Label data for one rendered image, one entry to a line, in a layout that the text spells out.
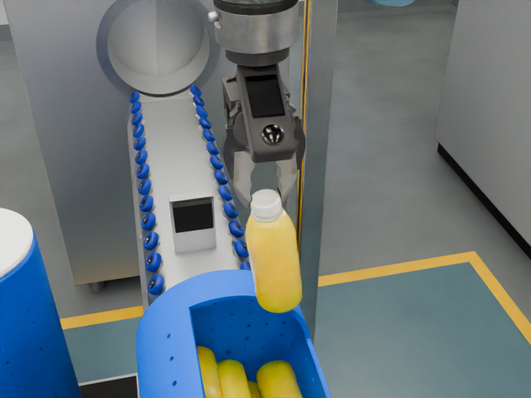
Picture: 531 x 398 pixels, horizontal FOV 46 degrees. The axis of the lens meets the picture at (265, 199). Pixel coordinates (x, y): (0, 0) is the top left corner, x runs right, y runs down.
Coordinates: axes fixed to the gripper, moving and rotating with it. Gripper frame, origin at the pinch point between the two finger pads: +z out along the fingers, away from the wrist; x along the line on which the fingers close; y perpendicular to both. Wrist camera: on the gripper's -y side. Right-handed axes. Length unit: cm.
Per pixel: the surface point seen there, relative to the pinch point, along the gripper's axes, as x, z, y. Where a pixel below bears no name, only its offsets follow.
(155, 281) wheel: 17, 46, 37
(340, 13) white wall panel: -160, 145, 435
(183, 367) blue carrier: 13.3, 22.0, -6.0
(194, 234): 7, 46, 51
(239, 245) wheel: -3, 46, 44
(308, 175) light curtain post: -25, 43, 64
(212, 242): 3, 49, 51
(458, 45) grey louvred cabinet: -144, 80, 207
